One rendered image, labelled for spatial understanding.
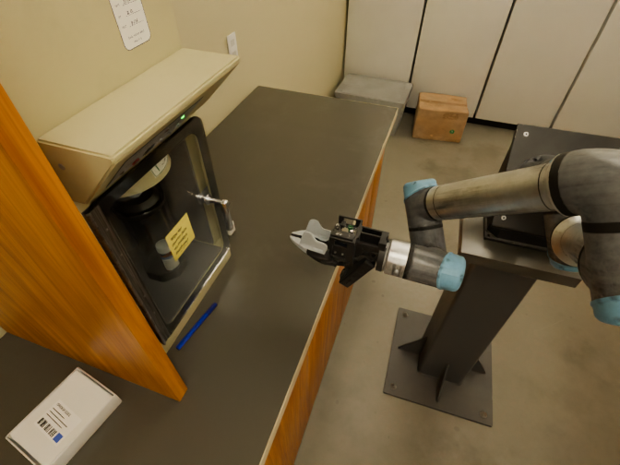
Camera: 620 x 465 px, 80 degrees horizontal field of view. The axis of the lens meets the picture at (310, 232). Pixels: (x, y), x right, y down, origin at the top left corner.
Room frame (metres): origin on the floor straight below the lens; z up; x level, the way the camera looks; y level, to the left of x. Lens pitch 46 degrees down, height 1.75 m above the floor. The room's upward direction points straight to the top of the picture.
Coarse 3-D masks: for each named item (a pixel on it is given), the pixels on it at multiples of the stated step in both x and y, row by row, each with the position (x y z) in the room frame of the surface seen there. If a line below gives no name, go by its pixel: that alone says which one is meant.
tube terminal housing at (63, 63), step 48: (0, 0) 0.43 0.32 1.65; (48, 0) 0.49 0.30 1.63; (96, 0) 0.55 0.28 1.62; (144, 0) 0.63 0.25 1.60; (0, 48) 0.41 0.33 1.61; (48, 48) 0.46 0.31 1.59; (96, 48) 0.52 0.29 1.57; (144, 48) 0.60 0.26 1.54; (48, 96) 0.43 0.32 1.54; (96, 96) 0.49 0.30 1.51
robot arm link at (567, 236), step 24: (552, 216) 0.62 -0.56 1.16; (576, 216) 0.58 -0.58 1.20; (552, 240) 0.56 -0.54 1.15; (576, 240) 0.46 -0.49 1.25; (600, 240) 0.32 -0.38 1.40; (552, 264) 0.56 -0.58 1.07; (576, 264) 0.51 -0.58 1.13; (600, 264) 0.30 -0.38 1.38; (600, 288) 0.29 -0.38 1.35; (600, 312) 0.27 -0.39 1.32
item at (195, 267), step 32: (192, 128) 0.65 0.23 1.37; (160, 160) 0.55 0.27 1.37; (192, 160) 0.62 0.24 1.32; (128, 192) 0.46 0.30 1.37; (160, 192) 0.52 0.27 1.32; (192, 192) 0.60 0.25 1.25; (128, 224) 0.44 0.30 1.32; (160, 224) 0.50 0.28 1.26; (192, 224) 0.57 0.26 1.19; (224, 224) 0.67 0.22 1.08; (128, 256) 0.41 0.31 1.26; (160, 256) 0.47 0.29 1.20; (192, 256) 0.54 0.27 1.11; (160, 288) 0.44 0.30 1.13; (192, 288) 0.51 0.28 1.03
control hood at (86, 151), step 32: (160, 64) 0.62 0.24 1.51; (192, 64) 0.62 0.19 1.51; (224, 64) 0.62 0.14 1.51; (128, 96) 0.50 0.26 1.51; (160, 96) 0.50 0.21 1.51; (192, 96) 0.51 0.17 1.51; (64, 128) 0.41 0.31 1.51; (96, 128) 0.41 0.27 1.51; (128, 128) 0.41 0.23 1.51; (160, 128) 0.44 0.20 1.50; (64, 160) 0.38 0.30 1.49; (96, 160) 0.36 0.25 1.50; (96, 192) 0.38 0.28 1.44
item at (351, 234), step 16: (336, 224) 0.56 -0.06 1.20; (352, 224) 0.56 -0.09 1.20; (336, 240) 0.51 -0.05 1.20; (352, 240) 0.50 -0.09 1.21; (368, 240) 0.51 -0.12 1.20; (384, 240) 0.50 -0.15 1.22; (336, 256) 0.50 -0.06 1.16; (352, 256) 0.49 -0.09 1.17; (368, 256) 0.50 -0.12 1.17; (384, 256) 0.48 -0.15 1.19
